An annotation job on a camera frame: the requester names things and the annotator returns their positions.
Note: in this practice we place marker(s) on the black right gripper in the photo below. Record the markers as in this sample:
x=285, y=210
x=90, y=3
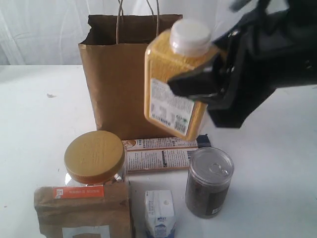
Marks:
x=265, y=51

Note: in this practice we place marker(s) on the yellow grain bottle white cap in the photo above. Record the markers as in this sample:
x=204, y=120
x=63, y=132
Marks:
x=170, y=61

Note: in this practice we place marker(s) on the brown paper shopping bag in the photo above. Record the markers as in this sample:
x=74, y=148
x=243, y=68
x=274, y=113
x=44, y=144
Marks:
x=113, y=61

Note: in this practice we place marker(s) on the clear can dark seeds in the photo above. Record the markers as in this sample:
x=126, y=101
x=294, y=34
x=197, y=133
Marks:
x=209, y=177

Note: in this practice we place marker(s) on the clear nut jar gold lid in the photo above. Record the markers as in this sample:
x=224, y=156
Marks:
x=96, y=158

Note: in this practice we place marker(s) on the brown kraft pouch orange label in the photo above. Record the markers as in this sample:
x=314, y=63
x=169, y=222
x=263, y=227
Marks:
x=84, y=212

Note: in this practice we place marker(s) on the dark blue noodle package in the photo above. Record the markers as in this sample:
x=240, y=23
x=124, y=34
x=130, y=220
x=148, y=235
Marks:
x=161, y=154

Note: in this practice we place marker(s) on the small white milk carton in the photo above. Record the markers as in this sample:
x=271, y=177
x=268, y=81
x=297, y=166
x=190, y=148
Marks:
x=160, y=219

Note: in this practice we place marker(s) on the white backdrop curtain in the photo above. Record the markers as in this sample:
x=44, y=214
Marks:
x=49, y=31

